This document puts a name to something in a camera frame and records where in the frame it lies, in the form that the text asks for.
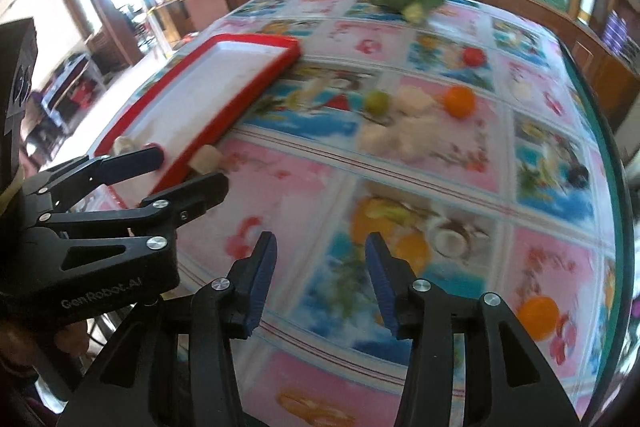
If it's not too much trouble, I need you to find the small beige chunk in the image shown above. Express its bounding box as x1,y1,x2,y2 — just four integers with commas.
188,144,224,176

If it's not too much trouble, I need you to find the orange fruit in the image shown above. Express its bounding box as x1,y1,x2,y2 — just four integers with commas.
516,296,560,341
442,86,476,119

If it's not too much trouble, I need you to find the dark purple fruit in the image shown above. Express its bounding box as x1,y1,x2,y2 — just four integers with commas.
566,164,590,190

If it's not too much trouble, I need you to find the green lime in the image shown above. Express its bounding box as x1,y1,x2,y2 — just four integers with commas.
362,90,392,118

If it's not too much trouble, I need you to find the large beige bread chunk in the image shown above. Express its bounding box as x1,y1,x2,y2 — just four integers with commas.
358,116,444,161

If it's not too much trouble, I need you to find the red tomato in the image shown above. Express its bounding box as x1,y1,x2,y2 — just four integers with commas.
462,46,487,68

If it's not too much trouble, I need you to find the red rimmed white tray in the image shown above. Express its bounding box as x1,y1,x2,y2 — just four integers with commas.
93,34,302,208

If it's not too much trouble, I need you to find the colourful fruit print tablecloth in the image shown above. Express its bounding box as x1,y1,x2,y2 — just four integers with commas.
178,0,615,426

